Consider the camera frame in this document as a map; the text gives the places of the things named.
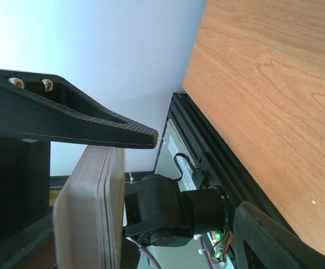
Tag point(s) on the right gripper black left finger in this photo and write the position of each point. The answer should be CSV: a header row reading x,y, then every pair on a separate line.
x,y
17,246

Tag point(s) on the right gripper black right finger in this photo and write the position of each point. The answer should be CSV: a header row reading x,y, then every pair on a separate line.
x,y
261,242

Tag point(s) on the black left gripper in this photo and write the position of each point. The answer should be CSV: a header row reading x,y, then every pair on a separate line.
x,y
47,107

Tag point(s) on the pink-backed card deck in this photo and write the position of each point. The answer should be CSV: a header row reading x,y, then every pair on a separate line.
x,y
88,212

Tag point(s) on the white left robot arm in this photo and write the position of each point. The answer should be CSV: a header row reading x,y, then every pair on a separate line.
x,y
160,214

